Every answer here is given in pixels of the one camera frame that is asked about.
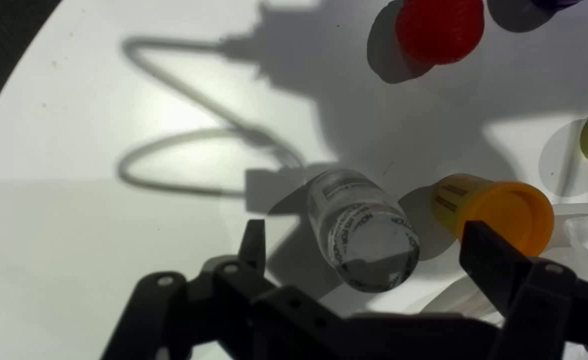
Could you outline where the yellow tub with orange-yellow lid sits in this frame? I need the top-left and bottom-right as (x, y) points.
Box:
(430, 174), (553, 257)

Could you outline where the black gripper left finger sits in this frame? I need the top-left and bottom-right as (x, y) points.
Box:
(205, 221), (268, 294)

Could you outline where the purple plastic tub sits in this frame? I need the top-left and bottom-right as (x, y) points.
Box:
(532, 0), (580, 11)

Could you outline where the white pill bottle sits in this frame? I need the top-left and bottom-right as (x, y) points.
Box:
(307, 171), (420, 293)

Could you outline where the white plastic bag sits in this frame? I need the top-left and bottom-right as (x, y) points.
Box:
(421, 204), (588, 323)

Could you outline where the red toy strawberry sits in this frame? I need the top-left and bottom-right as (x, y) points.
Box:
(396, 0), (484, 67)

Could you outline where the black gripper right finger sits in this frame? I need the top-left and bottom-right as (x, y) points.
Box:
(460, 221), (536, 319)

